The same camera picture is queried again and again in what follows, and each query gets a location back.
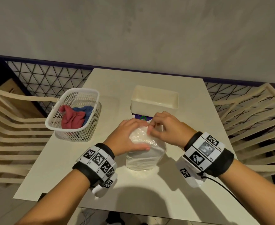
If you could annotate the white tissues pack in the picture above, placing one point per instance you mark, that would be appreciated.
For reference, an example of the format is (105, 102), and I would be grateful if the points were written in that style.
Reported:
(142, 159)

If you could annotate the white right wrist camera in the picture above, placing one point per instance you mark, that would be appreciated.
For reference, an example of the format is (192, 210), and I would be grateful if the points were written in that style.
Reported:
(189, 175)

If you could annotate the person's left forearm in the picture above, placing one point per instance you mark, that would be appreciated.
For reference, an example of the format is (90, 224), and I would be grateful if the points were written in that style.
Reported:
(55, 201)

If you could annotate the cream slatted chair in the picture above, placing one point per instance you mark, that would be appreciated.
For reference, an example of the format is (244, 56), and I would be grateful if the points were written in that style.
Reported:
(29, 97)
(264, 171)

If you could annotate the blue cloth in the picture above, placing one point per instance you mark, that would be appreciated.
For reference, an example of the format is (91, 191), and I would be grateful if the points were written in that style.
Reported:
(87, 111)

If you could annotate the purple round sticker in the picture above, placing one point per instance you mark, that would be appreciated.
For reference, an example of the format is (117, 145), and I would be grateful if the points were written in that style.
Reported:
(142, 117)

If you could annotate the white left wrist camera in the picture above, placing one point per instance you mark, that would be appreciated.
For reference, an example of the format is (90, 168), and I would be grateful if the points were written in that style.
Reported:
(104, 187)

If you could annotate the person's left hand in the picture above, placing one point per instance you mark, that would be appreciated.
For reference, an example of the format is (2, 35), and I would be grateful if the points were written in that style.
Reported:
(121, 138)

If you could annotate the black marker-tagged right wristband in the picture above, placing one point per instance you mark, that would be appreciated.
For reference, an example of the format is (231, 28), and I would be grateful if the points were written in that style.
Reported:
(207, 152)

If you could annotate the brown cardboard box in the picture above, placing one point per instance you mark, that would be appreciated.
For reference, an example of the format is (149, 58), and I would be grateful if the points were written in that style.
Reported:
(18, 100)

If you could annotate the white plastic mesh basket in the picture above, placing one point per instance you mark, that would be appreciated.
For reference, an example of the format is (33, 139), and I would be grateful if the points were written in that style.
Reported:
(81, 134)

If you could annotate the black marker-tagged wristband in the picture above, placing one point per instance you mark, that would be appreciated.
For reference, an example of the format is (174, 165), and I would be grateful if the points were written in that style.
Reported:
(97, 161)
(207, 152)

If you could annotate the cream tissue box base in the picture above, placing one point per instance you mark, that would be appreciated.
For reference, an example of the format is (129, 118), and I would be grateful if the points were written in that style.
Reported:
(151, 107)

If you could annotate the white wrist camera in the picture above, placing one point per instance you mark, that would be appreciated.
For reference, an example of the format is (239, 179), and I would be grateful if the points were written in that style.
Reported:
(104, 187)
(189, 175)

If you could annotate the person's right hand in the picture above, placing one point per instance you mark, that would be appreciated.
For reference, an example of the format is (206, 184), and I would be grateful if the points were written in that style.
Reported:
(172, 131)

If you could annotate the black marker-tagged left wristband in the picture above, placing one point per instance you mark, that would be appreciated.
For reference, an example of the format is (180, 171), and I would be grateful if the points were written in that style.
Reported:
(97, 161)

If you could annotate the red cloth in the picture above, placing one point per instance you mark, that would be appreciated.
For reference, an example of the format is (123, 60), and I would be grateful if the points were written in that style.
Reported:
(73, 119)

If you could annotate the person's right forearm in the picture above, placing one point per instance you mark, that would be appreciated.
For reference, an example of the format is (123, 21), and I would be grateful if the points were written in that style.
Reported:
(257, 192)

